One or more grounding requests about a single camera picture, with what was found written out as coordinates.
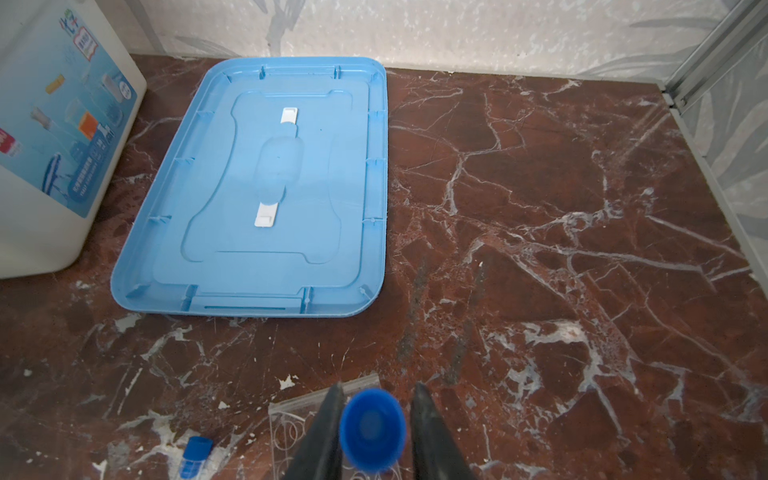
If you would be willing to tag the blue plastic bin lid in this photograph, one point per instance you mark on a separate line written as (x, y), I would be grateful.
(271, 200)

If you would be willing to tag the white plastic storage bin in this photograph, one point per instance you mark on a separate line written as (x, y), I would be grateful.
(70, 93)

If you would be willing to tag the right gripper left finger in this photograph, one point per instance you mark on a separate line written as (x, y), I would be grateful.
(319, 455)

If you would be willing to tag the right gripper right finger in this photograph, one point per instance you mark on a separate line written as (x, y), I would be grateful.
(436, 455)

